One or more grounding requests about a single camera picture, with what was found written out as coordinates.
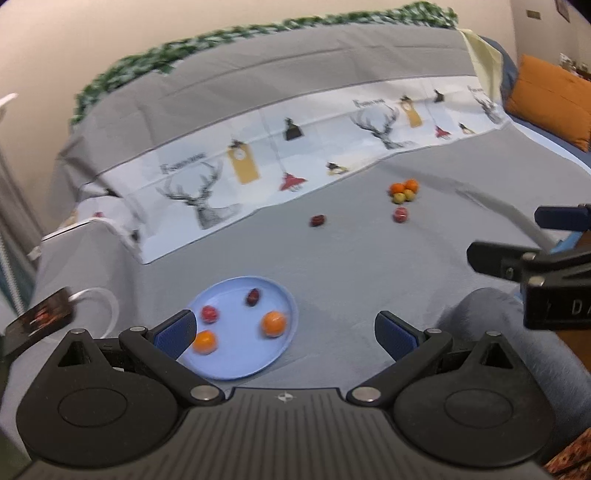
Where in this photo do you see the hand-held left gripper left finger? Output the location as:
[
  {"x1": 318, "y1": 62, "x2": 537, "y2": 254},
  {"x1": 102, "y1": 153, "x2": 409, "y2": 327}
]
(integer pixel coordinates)
[{"x1": 44, "y1": 310, "x2": 227, "y2": 408}]

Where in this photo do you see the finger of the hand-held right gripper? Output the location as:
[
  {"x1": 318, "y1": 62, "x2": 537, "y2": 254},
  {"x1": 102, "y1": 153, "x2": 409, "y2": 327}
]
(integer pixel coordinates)
[
  {"x1": 467, "y1": 240, "x2": 542, "y2": 283},
  {"x1": 534, "y1": 204, "x2": 591, "y2": 230}
]

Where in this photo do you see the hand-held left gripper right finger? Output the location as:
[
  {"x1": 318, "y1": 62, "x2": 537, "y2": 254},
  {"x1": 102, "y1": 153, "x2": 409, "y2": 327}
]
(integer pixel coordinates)
[{"x1": 345, "y1": 311, "x2": 533, "y2": 408}]

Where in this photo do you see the light blue plate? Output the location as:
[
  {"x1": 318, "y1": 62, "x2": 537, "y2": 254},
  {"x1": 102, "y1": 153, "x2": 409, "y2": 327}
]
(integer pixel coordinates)
[{"x1": 178, "y1": 275, "x2": 300, "y2": 381}]

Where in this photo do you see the person's grey trouser leg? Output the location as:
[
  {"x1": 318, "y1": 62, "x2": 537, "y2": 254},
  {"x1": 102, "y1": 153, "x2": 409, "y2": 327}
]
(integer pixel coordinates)
[{"x1": 436, "y1": 287, "x2": 591, "y2": 464}]

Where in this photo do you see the grey deer-print bedsheet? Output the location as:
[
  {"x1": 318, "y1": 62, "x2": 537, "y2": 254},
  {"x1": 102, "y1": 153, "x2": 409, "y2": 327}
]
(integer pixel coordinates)
[{"x1": 28, "y1": 18, "x2": 591, "y2": 407}]

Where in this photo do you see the orange pillow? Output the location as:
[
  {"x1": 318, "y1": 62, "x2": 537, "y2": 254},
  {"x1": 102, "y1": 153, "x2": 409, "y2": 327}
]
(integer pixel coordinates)
[{"x1": 503, "y1": 54, "x2": 591, "y2": 153}]

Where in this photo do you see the black smartphone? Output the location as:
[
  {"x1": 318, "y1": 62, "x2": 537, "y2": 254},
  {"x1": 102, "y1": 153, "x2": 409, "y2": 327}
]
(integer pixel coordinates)
[{"x1": 0, "y1": 287, "x2": 77, "y2": 359}]

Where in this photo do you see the patterned rug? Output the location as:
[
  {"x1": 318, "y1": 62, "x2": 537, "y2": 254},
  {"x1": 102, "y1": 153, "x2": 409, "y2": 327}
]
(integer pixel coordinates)
[{"x1": 542, "y1": 427, "x2": 591, "y2": 477}]

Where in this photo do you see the pale yellow cloth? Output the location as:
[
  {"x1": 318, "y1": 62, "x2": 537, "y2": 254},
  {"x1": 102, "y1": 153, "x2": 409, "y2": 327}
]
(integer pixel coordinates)
[{"x1": 457, "y1": 28, "x2": 505, "y2": 101}]

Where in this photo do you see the grey curtain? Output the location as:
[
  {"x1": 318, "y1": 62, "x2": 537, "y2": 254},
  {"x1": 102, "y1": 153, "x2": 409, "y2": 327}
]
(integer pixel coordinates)
[{"x1": 0, "y1": 138, "x2": 40, "y2": 319}]

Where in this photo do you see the green white knitted blanket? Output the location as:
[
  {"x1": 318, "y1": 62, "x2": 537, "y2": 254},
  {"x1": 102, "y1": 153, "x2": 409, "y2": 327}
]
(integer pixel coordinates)
[{"x1": 71, "y1": 2, "x2": 459, "y2": 126}]

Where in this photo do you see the white charging cable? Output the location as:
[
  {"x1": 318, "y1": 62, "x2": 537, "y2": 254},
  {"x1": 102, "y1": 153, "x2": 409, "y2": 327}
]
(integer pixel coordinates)
[{"x1": 68, "y1": 287, "x2": 119, "y2": 339}]

